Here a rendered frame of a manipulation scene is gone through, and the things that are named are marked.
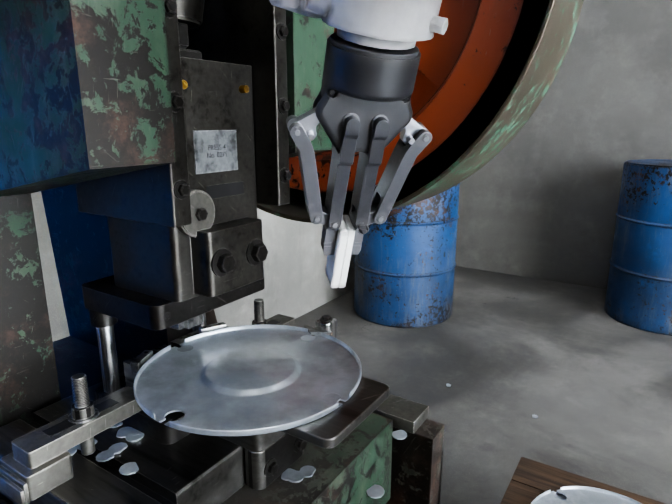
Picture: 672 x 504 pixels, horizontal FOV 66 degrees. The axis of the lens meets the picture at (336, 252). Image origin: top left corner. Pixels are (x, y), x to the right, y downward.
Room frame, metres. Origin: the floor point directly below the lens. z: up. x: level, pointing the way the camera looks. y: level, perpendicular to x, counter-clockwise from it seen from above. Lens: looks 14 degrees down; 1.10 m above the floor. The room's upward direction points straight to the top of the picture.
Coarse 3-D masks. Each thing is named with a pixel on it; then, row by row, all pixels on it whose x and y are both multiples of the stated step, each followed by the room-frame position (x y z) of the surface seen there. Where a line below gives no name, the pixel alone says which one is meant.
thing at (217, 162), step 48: (192, 96) 0.62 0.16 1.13; (240, 96) 0.68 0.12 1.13; (192, 144) 0.61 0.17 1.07; (240, 144) 0.68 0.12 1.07; (192, 192) 0.60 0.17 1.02; (240, 192) 0.68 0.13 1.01; (144, 240) 0.61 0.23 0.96; (192, 240) 0.60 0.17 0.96; (240, 240) 0.63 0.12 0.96; (144, 288) 0.61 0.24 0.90; (192, 288) 0.60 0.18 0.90
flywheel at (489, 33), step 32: (448, 0) 0.87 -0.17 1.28; (480, 0) 0.82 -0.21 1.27; (512, 0) 0.78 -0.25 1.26; (544, 0) 0.86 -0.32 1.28; (448, 32) 0.87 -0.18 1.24; (480, 32) 0.80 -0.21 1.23; (512, 32) 0.78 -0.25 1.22; (448, 64) 0.87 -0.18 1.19; (480, 64) 0.80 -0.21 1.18; (512, 64) 0.83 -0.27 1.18; (416, 96) 0.90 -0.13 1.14; (448, 96) 0.83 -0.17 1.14; (480, 96) 0.80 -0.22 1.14; (448, 128) 0.83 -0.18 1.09; (320, 160) 0.96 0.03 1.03; (384, 160) 0.89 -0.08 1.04; (416, 160) 0.86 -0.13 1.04; (320, 192) 0.96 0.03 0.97
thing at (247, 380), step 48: (192, 336) 0.72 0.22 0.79; (240, 336) 0.73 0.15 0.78; (288, 336) 0.73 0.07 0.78; (144, 384) 0.58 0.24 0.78; (192, 384) 0.58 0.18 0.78; (240, 384) 0.57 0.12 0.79; (288, 384) 0.58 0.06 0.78; (336, 384) 0.58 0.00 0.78; (192, 432) 0.48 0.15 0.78; (240, 432) 0.48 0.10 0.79
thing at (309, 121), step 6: (306, 114) 0.44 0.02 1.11; (312, 114) 0.44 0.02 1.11; (294, 120) 0.44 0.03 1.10; (300, 120) 0.44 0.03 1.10; (306, 120) 0.44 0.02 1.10; (312, 120) 0.44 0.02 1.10; (318, 120) 0.44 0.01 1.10; (288, 126) 0.44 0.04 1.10; (306, 126) 0.44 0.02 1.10; (312, 126) 0.44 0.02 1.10; (306, 132) 0.44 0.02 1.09; (312, 132) 0.44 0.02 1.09; (312, 138) 0.44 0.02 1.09
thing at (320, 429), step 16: (368, 384) 0.59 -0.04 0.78; (384, 384) 0.59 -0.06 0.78; (352, 400) 0.55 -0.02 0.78; (368, 400) 0.55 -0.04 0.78; (384, 400) 0.57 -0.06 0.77; (336, 416) 0.51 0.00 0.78; (352, 416) 0.51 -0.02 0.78; (288, 432) 0.50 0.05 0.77; (304, 432) 0.49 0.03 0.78; (320, 432) 0.48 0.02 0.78; (336, 432) 0.48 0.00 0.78; (256, 448) 0.55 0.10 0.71; (272, 448) 0.57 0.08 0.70; (288, 448) 0.60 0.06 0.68; (304, 448) 0.61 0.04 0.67; (256, 464) 0.55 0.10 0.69; (272, 464) 0.56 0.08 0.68; (288, 464) 0.60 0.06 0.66; (256, 480) 0.55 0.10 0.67; (272, 480) 0.57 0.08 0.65
